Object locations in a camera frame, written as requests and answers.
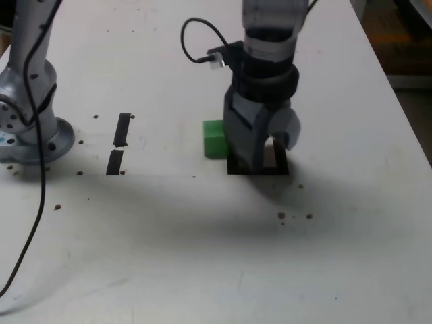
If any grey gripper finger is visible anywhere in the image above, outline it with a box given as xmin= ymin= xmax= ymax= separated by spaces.
xmin=269 ymin=106 xmax=302 ymax=151
xmin=223 ymin=84 xmax=271 ymax=171

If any green cube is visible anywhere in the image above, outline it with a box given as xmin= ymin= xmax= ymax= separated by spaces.
xmin=202 ymin=120 xmax=232 ymax=159

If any black tape square outline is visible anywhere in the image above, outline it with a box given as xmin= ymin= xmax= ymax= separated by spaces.
xmin=227 ymin=136 xmax=290 ymax=176

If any black tape strip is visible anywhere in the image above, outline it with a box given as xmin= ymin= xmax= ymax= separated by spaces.
xmin=105 ymin=113 xmax=132 ymax=176

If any black gripper camera mount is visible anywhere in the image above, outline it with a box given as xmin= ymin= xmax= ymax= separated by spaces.
xmin=206 ymin=40 xmax=244 ymax=72

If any black looped wrist cable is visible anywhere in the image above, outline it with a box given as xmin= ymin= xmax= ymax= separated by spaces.
xmin=181 ymin=17 xmax=230 ymax=64

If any long black cable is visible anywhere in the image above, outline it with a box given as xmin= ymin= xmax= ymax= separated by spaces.
xmin=0 ymin=0 xmax=63 ymax=296

